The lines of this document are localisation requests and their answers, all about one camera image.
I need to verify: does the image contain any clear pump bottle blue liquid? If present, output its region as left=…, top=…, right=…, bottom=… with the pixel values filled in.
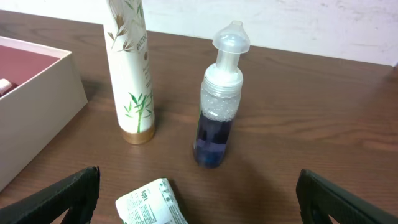
left=193, top=21, right=250, bottom=169

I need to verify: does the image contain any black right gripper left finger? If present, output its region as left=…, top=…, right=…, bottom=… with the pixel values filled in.
left=1, top=166, right=100, bottom=224

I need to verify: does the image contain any white box with pink interior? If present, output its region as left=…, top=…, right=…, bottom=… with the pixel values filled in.
left=1, top=37, right=88, bottom=189

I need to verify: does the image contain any white bamboo print tube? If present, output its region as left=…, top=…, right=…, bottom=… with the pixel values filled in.
left=103, top=0, right=155, bottom=144

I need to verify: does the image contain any small teal toothpaste tube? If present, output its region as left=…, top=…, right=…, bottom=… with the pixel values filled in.
left=0, top=78, right=17, bottom=97

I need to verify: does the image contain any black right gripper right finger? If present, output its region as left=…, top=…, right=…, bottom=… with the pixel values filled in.
left=296, top=169, right=397, bottom=224

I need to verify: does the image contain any white and green soap packet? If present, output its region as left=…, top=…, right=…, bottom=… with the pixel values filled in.
left=115, top=178, right=187, bottom=224

